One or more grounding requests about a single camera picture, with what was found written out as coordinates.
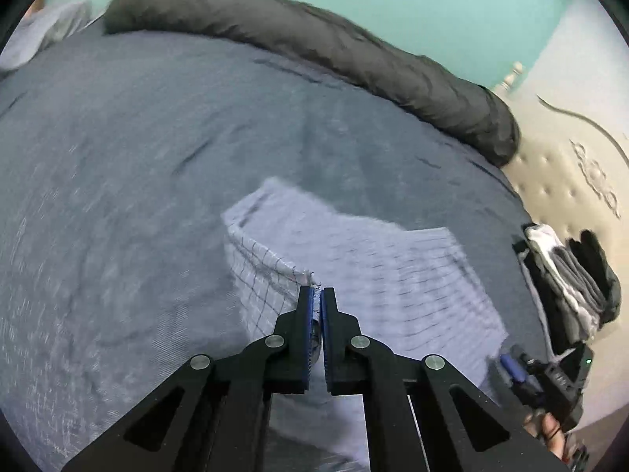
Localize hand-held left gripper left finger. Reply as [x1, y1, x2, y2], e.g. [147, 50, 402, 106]
[61, 286, 315, 472]

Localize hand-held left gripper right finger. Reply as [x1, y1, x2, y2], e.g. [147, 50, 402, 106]
[320, 288, 566, 472]

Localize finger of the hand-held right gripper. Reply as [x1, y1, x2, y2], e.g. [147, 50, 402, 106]
[500, 353, 544, 406]
[511, 344, 546, 384]

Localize light blue plaid shorts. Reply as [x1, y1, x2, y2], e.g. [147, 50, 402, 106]
[221, 177, 512, 472]

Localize pile of folded clothes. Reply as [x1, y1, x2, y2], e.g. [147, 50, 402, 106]
[511, 223, 622, 362]

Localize person's right hand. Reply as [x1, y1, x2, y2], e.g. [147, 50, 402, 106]
[523, 410, 571, 458]

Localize cream carved headboard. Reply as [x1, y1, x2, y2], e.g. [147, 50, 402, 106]
[491, 61, 629, 433]

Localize dark grey rolled duvet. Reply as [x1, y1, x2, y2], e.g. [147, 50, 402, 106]
[103, 0, 522, 168]

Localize light grey blanket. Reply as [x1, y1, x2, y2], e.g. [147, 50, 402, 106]
[0, 0, 94, 77]

